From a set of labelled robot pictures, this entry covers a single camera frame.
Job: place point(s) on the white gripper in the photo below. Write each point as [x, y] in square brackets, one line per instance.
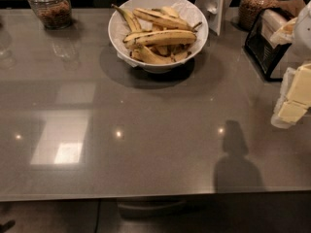
[303, 33]

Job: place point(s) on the spotted banana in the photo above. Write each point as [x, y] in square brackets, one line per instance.
[164, 20]

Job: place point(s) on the long front banana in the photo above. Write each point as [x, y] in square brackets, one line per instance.
[160, 38]

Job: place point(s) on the bottom front banana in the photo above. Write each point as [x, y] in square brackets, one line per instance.
[144, 54]

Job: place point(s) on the left curved banana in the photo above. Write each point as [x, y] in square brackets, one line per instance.
[132, 22]

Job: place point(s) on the white bowl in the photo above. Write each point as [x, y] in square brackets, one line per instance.
[116, 33]

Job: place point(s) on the black and silver napkin holder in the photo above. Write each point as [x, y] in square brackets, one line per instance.
[263, 52]

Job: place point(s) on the right glass jar with nuts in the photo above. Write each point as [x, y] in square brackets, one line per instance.
[249, 9]

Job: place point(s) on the glass jar with nuts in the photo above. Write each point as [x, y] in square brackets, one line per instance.
[54, 14]
[249, 9]

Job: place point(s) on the left glass jar with nuts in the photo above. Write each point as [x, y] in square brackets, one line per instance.
[54, 14]

